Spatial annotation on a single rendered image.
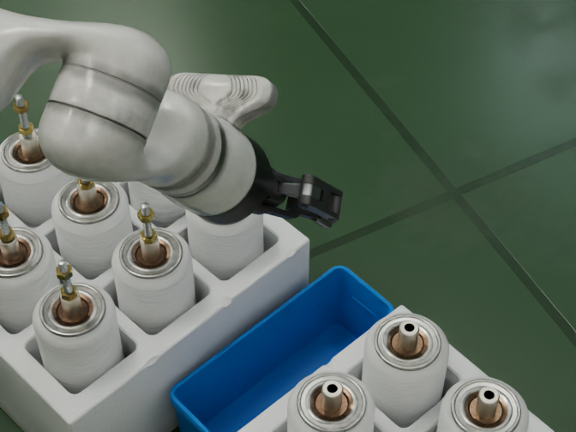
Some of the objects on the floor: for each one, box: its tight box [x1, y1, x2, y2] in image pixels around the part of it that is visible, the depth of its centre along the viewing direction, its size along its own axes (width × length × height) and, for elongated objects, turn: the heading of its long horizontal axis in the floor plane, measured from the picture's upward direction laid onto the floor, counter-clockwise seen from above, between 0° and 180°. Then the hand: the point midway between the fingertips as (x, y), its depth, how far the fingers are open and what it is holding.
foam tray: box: [0, 177, 309, 432], centre depth 167 cm, size 39×39×18 cm
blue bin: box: [170, 266, 394, 432], centre depth 160 cm, size 30×11×12 cm, turn 133°
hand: (279, 210), depth 111 cm, fingers open, 9 cm apart
